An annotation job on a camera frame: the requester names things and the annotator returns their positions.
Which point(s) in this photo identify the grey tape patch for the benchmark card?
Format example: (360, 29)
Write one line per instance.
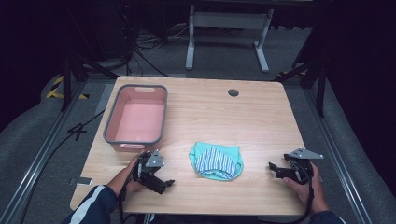
(81, 181)

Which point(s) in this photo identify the aluminium floor rail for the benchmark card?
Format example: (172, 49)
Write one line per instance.
(339, 155)
(34, 161)

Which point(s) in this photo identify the grey metal stand frame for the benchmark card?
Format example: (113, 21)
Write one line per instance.
(229, 20)

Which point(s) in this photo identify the teal striped underwear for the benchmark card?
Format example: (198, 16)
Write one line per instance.
(218, 161)

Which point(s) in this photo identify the black tape cross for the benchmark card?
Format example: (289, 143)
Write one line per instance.
(77, 131)

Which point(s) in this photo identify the black metal tripod stand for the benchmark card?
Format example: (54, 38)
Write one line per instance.
(314, 73)
(76, 67)

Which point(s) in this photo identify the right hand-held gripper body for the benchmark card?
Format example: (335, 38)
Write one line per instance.
(299, 166)

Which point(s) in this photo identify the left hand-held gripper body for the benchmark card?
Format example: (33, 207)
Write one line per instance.
(151, 174)

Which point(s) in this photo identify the yellow black hazard tape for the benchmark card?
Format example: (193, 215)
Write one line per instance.
(57, 90)

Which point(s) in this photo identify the pink basin with grey rim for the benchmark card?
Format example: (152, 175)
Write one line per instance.
(138, 119)

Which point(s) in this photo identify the person's right hand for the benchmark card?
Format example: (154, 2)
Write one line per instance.
(311, 194)

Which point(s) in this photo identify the person's left hand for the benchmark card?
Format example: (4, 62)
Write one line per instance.
(126, 179)

